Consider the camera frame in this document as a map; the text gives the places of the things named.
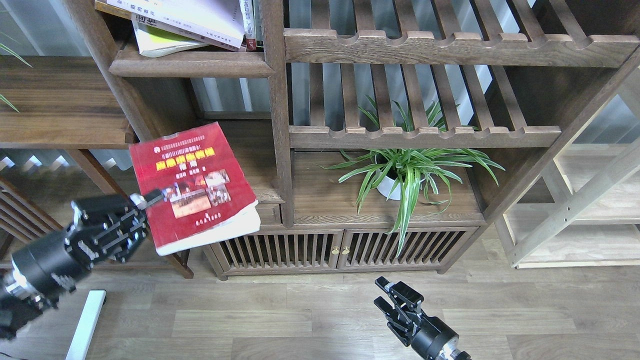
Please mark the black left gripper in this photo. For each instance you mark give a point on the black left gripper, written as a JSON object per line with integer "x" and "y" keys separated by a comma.
{"x": 106, "y": 227}

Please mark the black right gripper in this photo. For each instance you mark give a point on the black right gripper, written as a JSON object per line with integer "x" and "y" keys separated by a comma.
{"x": 430, "y": 337}

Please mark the red paperback book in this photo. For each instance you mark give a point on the red paperback book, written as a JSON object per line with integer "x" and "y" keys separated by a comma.
{"x": 206, "y": 196}

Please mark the yellow green paperback book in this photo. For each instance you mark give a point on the yellow green paperback book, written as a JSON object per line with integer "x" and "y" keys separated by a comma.
{"x": 156, "y": 39}

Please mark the maroon book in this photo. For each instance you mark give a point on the maroon book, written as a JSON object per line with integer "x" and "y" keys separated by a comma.
{"x": 150, "y": 22}

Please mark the white purple paperback book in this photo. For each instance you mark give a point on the white purple paperback book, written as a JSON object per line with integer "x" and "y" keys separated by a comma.
{"x": 190, "y": 17}

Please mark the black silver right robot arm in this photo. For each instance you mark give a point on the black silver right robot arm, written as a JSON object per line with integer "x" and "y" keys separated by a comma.
{"x": 430, "y": 337}

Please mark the light wooden shelf rack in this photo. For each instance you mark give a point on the light wooden shelf rack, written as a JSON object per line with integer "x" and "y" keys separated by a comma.
{"x": 593, "y": 218}

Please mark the dark wooden side table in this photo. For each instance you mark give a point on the dark wooden side table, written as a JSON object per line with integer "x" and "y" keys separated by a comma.
{"x": 65, "y": 104}

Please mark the green spider plant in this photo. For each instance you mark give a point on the green spider plant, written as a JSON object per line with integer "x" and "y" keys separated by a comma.
{"x": 433, "y": 163}

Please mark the white plant pot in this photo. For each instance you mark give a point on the white plant pot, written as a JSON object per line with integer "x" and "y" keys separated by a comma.
{"x": 401, "y": 181}

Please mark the white metal stand leg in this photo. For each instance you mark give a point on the white metal stand leg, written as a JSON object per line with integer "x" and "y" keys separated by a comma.
{"x": 86, "y": 326}

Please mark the dark wooden bookshelf cabinet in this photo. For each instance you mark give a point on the dark wooden bookshelf cabinet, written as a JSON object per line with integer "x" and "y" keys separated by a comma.
{"x": 398, "y": 131}

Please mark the green leaves at left edge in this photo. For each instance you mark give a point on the green leaves at left edge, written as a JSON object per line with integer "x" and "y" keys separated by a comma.
{"x": 7, "y": 72}

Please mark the white red upright book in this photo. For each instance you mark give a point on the white red upright book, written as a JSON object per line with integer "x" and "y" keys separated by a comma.
{"x": 249, "y": 24}

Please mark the dark green upright book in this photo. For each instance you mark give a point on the dark green upright book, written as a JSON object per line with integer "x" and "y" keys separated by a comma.
{"x": 258, "y": 24}

